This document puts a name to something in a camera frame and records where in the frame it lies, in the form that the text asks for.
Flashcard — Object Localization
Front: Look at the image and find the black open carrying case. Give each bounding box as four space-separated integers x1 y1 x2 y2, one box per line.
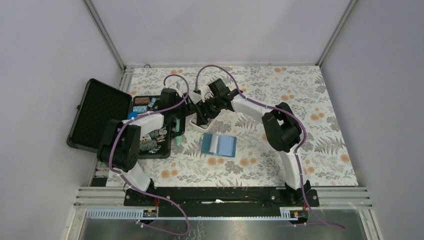
67 78 172 159

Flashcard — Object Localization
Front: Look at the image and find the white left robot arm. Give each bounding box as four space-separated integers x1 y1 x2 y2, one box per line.
96 88 191 206

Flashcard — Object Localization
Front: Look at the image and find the floral patterned table mat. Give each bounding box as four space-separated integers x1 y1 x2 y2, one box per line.
128 66 358 187

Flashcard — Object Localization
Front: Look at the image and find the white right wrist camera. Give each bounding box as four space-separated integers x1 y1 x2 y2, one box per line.
194 85 214 101

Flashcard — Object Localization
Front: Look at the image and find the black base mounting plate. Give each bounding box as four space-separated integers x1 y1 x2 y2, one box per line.
123 186 320 218

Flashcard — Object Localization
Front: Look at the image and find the blue round poker chip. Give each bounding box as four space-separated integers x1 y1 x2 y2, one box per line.
127 111 138 120

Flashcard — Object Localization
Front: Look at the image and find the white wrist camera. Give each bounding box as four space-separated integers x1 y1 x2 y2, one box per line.
194 85 214 101
168 82 184 98

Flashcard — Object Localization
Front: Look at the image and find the white rectangular plastic tray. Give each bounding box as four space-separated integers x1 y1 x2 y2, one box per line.
188 84 220 133

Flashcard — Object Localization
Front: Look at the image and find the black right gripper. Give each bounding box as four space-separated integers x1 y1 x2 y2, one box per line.
193 95 223 127

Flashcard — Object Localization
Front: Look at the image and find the mint green case handle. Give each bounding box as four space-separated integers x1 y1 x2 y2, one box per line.
174 118 186 147

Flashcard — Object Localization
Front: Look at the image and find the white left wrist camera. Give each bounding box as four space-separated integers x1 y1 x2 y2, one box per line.
168 82 184 98

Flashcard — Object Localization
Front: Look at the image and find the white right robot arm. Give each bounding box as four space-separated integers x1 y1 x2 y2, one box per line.
194 78 310 206

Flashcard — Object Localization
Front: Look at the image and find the blue leather card holder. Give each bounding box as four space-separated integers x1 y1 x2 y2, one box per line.
200 133 237 158

